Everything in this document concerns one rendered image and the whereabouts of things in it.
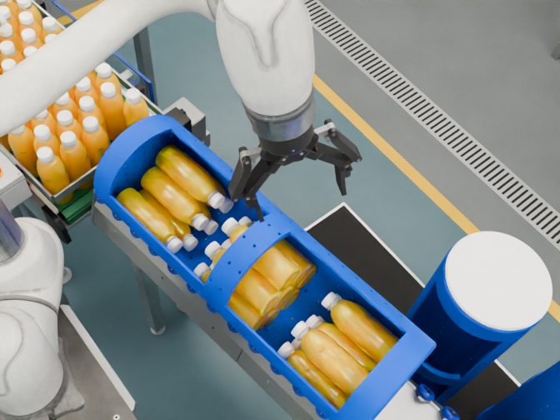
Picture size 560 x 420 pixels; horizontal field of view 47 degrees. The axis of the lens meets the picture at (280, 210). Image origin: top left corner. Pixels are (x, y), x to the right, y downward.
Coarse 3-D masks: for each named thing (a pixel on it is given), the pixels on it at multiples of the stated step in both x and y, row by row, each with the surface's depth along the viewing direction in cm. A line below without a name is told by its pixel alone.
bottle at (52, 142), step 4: (52, 136) 172; (56, 136) 174; (36, 140) 171; (40, 140) 170; (44, 140) 170; (48, 140) 171; (52, 140) 172; (56, 140) 173; (36, 144) 171; (40, 144) 170; (44, 144) 170; (48, 144) 171; (52, 144) 172; (56, 144) 173; (36, 148) 172; (52, 148) 172; (56, 148) 173; (36, 152) 173; (56, 152) 174
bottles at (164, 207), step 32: (192, 160) 172; (128, 192) 163; (160, 192) 164; (224, 192) 168; (160, 224) 159; (192, 224) 163; (288, 288) 152; (256, 320) 148; (320, 320) 150; (288, 352) 146; (352, 352) 145; (320, 384) 141
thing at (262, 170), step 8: (264, 160) 91; (280, 160) 88; (256, 168) 92; (264, 168) 91; (272, 168) 89; (256, 176) 92; (264, 176) 91; (248, 184) 94; (256, 184) 92; (248, 192) 94
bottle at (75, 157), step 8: (80, 144) 172; (64, 152) 170; (72, 152) 170; (80, 152) 172; (64, 160) 172; (72, 160) 172; (80, 160) 173; (88, 160) 178; (72, 168) 175; (80, 168) 176; (88, 168) 179; (72, 176) 178; (80, 176) 178; (88, 184) 183
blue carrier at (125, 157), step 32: (128, 128) 155; (160, 128) 157; (128, 160) 164; (96, 192) 162; (256, 192) 154; (128, 224) 158; (256, 224) 144; (288, 224) 149; (160, 256) 156; (192, 256) 169; (224, 256) 142; (256, 256) 141; (320, 256) 144; (224, 288) 143; (320, 288) 162; (352, 288) 141; (288, 320) 163; (384, 320) 154; (416, 352) 132; (384, 384) 129; (352, 416) 132
